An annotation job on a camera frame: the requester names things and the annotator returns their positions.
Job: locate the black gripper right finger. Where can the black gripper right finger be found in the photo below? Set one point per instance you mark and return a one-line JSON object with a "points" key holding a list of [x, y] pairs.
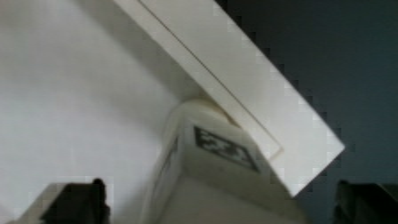
{"points": [[366, 203]]}

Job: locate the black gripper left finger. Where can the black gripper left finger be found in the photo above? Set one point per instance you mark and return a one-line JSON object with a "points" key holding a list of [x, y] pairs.
{"points": [[78, 206]]}

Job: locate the white square tabletop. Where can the white square tabletop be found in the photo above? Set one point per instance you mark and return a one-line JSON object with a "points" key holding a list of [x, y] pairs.
{"points": [[105, 61]]}

